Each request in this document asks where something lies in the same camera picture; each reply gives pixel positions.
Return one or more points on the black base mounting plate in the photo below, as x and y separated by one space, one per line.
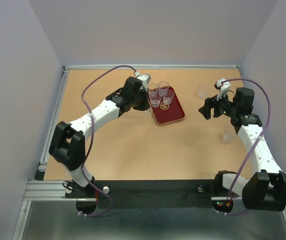
149 194

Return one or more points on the left aluminium side rail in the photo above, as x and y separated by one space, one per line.
36 188

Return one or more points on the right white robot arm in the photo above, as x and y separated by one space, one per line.
266 189

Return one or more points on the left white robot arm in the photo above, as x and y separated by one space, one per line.
67 146

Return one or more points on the clear faceted glass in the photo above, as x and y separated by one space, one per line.
152 90

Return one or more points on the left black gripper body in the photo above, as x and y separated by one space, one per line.
140 101

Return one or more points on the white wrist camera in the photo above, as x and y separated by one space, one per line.
145 78
222 86

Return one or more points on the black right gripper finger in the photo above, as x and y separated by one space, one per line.
217 110
205 110

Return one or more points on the aluminium table edge rail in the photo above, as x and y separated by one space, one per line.
154 66

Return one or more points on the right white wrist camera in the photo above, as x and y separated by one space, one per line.
222 86

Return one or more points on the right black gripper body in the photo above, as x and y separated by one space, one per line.
228 107

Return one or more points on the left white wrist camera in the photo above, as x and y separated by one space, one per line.
145 78

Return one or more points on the red lacquer tray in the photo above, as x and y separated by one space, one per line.
165 114

